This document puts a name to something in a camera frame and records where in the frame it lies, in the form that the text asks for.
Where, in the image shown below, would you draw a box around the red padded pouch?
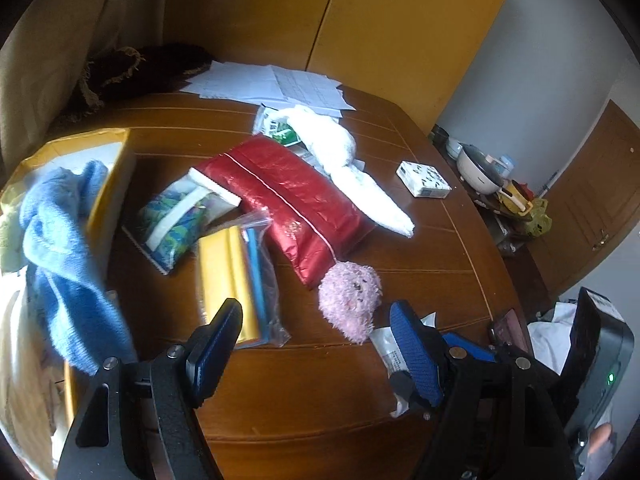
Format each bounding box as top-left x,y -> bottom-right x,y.
196,134 -> 377,291

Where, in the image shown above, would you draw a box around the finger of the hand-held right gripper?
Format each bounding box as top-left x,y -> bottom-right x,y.
442,332 -> 498,363
489,307 -> 533,361

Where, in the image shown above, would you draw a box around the floral print tissue pack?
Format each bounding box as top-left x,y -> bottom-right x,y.
121,169 -> 243,276

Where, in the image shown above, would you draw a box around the person's right hand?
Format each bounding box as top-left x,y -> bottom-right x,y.
587,422 -> 615,480

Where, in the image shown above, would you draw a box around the brown wooden door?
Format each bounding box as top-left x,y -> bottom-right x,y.
527,100 -> 640,301

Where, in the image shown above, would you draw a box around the stack of white papers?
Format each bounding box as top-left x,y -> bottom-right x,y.
180,60 -> 357,117

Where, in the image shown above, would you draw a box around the green plastic bag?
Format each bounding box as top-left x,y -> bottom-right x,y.
525,199 -> 553,236

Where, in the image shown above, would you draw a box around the pale green cloth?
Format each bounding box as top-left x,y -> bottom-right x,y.
0,207 -> 28,273

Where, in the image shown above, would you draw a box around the pink plush toy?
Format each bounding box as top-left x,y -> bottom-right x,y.
318,261 -> 383,345

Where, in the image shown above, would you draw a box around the white fluffy cloth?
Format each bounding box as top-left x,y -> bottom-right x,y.
285,105 -> 416,237

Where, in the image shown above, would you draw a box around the blue towel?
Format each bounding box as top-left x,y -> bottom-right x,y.
20,160 -> 138,376

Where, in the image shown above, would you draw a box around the clear zip bag yellow cloths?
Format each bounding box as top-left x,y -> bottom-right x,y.
195,210 -> 292,350

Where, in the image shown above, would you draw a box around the green and white packet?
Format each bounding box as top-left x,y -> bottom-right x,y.
252,104 -> 303,147

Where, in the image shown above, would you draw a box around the lemon print tissue pack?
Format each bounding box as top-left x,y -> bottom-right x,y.
396,161 -> 452,199

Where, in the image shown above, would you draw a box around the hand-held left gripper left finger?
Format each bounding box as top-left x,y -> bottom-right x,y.
54,298 -> 244,480

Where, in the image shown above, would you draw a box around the yellow wooden wardrobe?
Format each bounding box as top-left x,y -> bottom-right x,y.
155,0 -> 523,131

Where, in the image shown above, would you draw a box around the dark fringed cloth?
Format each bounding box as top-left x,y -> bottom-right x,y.
67,44 -> 213,118

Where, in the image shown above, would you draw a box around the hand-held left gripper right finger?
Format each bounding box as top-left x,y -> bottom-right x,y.
389,300 -> 576,480

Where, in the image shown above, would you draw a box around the white electric pot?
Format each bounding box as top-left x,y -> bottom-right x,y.
457,143 -> 506,195

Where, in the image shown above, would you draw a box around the beige curtain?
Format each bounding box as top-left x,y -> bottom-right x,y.
0,0 -> 173,176

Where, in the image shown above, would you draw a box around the white plastic packet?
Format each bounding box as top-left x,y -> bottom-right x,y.
370,310 -> 441,418

